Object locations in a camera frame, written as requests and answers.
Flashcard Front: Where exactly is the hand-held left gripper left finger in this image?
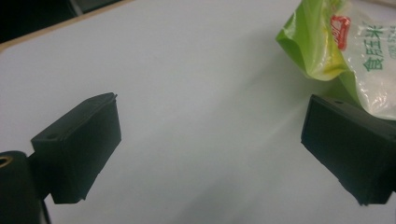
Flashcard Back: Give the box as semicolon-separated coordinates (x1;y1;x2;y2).
28;91;122;205

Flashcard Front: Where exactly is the green and clear plastic bag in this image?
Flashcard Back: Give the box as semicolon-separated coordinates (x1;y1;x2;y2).
275;0;396;121

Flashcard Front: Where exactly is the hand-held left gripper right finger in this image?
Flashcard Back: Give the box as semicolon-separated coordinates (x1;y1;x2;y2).
300;94;396;206

